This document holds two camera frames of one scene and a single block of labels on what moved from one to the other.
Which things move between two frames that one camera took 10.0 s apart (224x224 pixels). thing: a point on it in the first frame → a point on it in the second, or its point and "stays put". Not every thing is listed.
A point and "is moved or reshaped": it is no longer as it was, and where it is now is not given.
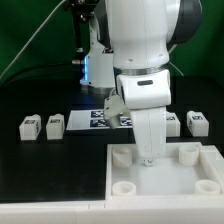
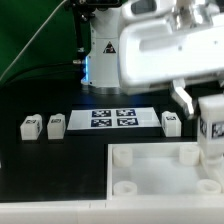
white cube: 197,124 is moved or reshaped
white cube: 173,125 stays put
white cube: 55,128 stays put
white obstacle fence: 133,211 stays put
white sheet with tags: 94,119 stays put
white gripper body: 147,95 → 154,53
